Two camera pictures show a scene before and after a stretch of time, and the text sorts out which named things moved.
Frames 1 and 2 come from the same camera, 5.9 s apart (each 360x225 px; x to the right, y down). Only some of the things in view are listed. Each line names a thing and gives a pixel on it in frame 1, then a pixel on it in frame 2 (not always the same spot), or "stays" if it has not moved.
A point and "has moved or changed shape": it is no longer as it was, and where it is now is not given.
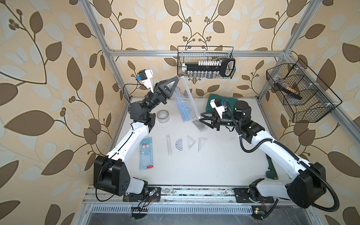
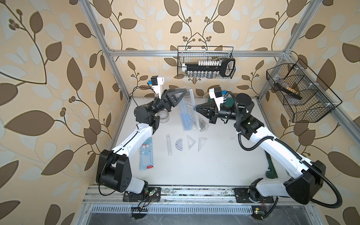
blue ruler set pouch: (146, 153) stays
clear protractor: (179, 144) stays
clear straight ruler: (169, 145) stays
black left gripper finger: (162, 85) to (175, 95)
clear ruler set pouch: (184, 102) has moved or changed shape
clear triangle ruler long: (201, 141) stays
